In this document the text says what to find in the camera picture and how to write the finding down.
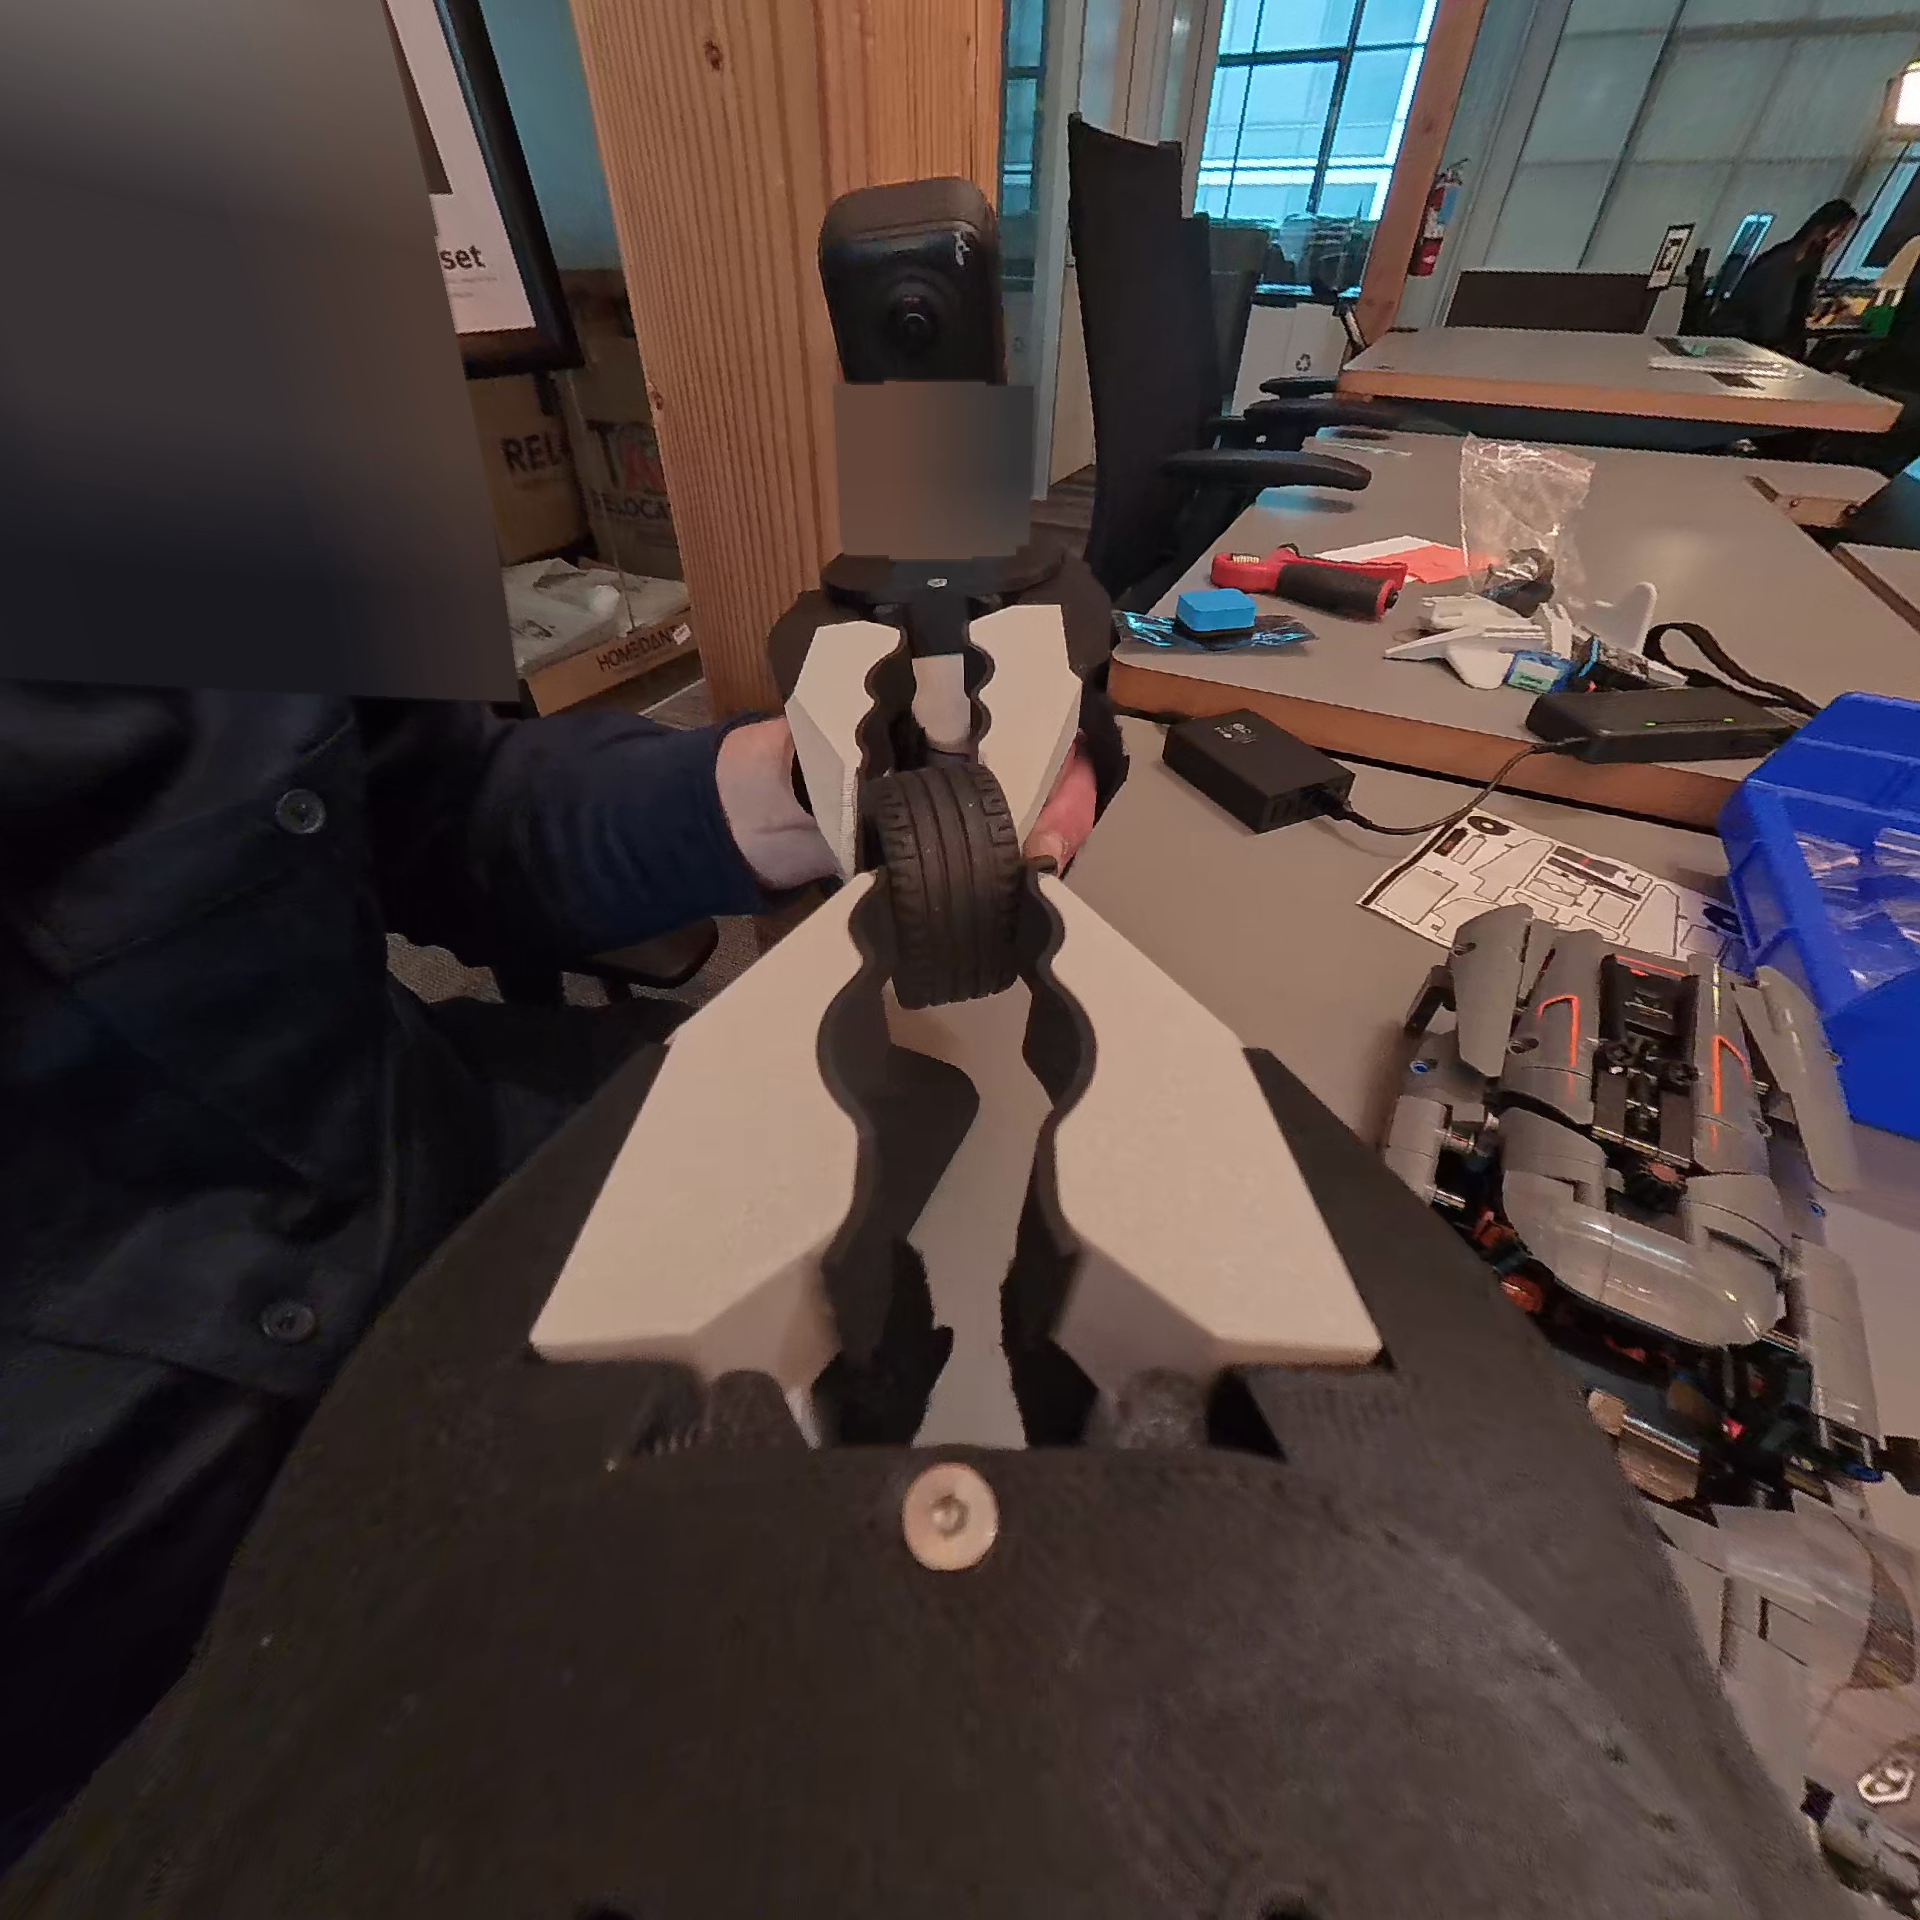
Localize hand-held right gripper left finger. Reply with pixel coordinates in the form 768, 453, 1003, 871
527, 874, 953, 1449

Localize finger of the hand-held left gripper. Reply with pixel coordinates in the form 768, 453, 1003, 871
970, 604, 1085, 859
785, 621, 910, 882

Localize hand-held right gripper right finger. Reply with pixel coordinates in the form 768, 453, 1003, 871
999, 874, 1383, 1449

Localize black toy wheel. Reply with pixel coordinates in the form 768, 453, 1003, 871
857, 767, 1051, 1011

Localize grey toy car model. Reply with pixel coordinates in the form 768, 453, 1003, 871
1381, 900, 1888, 1517

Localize person's left hand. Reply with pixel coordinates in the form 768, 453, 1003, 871
717, 718, 1099, 889

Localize small blue item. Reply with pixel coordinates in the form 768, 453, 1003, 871
1118, 590, 1315, 657

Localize black charger box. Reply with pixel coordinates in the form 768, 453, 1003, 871
1160, 711, 1359, 835

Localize open cardboard box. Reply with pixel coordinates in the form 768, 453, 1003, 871
506, 556, 701, 716

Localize black office chair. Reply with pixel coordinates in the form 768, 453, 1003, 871
1067, 113, 1374, 617

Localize printed cardboard box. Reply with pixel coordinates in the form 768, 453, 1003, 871
471, 270, 691, 579

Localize white sticker sheet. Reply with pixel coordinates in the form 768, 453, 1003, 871
1357, 810, 1749, 964

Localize white plastic part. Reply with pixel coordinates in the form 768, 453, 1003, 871
1383, 586, 1658, 692

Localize person's dark jacket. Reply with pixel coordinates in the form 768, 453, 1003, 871
0, 682, 721, 1862

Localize small clear bag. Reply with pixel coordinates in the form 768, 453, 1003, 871
1458, 434, 1595, 602

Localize black monitor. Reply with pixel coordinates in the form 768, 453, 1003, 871
1441, 270, 1661, 337

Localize blue plastic bin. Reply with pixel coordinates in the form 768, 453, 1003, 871
1717, 692, 1920, 1142

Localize clear bags of toy parts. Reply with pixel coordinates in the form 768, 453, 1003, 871
1786, 822, 1920, 986

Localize thick wooden post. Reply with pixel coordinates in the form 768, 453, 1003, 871
568, 0, 1003, 714

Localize red handled tool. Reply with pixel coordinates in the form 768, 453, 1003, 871
1210, 547, 1413, 619

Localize black cable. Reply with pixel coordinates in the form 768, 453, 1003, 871
1333, 742, 1546, 839

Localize slim wooden post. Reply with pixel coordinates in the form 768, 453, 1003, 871
1357, 0, 1487, 339

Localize black strap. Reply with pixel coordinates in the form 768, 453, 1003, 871
1640, 621, 1823, 714

